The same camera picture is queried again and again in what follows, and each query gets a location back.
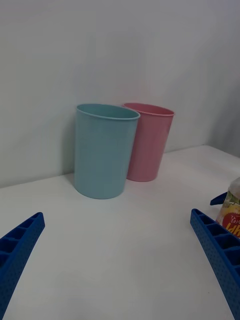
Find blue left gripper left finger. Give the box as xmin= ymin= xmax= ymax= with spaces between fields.
xmin=0 ymin=211 xmax=46 ymax=320

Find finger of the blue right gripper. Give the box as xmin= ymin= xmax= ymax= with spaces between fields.
xmin=209 ymin=191 xmax=229 ymax=206

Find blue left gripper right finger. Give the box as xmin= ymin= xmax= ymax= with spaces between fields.
xmin=189 ymin=208 xmax=240 ymax=320

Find plastic bottle with yellow label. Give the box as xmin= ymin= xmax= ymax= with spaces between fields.
xmin=215 ymin=176 xmax=240 ymax=240

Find pink plastic bin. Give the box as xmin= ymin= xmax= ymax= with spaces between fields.
xmin=121 ymin=102 xmax=175 ymax=183

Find pale blue plastic bin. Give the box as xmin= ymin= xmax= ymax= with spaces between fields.
xmin=73 ymin=103 xmax=141 ymax=200

